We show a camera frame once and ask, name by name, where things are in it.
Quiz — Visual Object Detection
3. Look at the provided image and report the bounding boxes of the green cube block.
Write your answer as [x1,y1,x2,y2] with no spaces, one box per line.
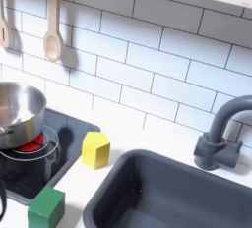
[27,185,66,228]

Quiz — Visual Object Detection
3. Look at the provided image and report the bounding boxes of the yellow house-shaped block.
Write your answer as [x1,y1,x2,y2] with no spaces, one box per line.
[81,131,111,171]

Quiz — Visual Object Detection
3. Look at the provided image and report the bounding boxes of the black stove top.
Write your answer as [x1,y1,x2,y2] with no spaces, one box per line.
[0,107,102,206]

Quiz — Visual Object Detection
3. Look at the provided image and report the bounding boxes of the wooden spoon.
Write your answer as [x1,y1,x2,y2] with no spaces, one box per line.
[42,0,65,63]

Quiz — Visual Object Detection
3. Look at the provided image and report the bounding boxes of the dark grey tap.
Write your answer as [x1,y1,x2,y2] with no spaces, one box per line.
[193,94,252,171]

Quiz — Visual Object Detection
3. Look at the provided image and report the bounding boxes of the red stove burner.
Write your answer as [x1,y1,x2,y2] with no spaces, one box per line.
[17,132,45,153]

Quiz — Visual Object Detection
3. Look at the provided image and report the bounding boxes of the dark grey sink basin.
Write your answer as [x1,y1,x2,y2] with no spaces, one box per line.
[82,148,252,228]

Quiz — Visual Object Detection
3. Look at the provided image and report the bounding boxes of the steel pot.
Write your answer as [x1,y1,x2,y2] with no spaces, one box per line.
[0,81,48,150]

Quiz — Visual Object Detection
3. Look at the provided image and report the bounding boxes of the wooden slotted spatula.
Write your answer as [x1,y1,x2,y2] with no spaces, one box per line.
[0,0,11,48]

